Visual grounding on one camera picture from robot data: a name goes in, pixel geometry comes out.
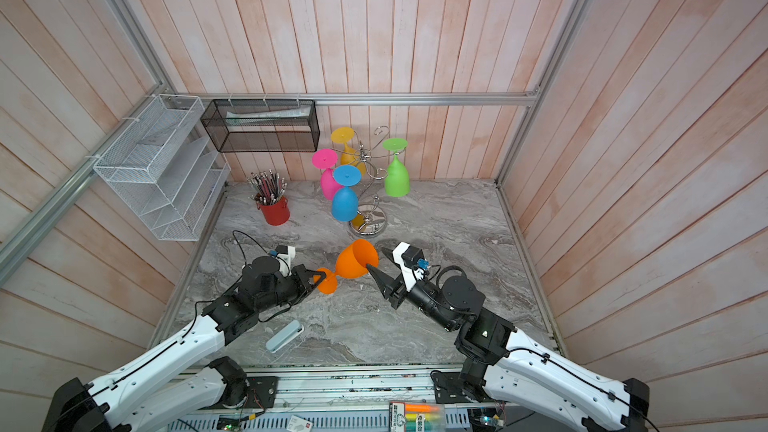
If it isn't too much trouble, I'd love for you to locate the highlighter marker box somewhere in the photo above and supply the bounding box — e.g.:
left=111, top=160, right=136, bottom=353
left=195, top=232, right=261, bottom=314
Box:
left=389, top=401, right=446, bottom=432

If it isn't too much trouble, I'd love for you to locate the orange wine glass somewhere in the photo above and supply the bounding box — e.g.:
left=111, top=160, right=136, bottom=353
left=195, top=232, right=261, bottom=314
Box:
left=315, top=239, right=379, bottom=295

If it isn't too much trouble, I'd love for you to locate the green wine glass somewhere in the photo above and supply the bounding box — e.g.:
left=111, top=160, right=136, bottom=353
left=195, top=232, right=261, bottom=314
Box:
left=382, top=138, right=410, bottom=198

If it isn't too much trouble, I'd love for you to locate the blue wine glass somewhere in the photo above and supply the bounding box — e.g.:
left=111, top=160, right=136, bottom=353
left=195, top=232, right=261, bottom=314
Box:
left=331, top=165, right=362, bottom=222

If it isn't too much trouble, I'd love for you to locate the light blue case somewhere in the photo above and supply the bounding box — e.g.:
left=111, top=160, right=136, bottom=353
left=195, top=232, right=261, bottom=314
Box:
left=266, top=320, right=304, bottom=354

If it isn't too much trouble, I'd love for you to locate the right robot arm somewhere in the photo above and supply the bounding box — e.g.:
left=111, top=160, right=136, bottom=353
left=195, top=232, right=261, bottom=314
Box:
left=368, top=267, right=657, bottom=431

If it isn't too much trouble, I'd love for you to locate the yellow wine glass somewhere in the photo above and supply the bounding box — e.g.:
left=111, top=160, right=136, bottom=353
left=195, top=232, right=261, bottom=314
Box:
left=330, top=126, right=366, bottom=174

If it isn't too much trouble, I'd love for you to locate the red pencil cup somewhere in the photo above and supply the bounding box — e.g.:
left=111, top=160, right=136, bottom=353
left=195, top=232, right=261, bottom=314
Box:
left=258, top=197, right=290, bottom=226

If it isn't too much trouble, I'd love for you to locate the white mesh wall shelf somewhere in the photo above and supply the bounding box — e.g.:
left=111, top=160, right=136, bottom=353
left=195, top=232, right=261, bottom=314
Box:
left=94, top=95, right=230, bottom=242

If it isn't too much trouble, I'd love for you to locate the black mesh wall basket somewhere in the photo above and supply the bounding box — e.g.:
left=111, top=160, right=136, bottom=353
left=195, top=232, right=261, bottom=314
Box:
left=201, top=98, right=320, bottom=153

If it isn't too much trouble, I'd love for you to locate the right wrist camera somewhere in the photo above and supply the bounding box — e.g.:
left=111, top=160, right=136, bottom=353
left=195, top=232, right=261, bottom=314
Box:
left=392, top=242, right=429, bottom=292

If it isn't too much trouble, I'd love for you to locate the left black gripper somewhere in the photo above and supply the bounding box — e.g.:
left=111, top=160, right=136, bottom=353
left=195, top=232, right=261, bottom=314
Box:
left=256, top=264, right=327, bottom=312

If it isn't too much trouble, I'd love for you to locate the bundle of pencils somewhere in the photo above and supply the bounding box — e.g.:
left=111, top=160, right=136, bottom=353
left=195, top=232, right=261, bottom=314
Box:
left=247, top=170, right=287, bottom=206

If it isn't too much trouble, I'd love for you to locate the pink wine glass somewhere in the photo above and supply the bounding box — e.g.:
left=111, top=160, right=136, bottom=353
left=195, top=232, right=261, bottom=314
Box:
left=311, top=148, right=342, bottom=201

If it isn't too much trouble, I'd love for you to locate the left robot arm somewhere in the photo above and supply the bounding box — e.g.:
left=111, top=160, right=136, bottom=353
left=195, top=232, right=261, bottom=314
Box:
left=42, top=255, right=328, bottom=431

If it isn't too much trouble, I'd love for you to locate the chrome wine glass rack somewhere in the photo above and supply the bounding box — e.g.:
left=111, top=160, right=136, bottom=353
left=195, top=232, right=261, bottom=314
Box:
left=348, top=125, right=390, bottom=239

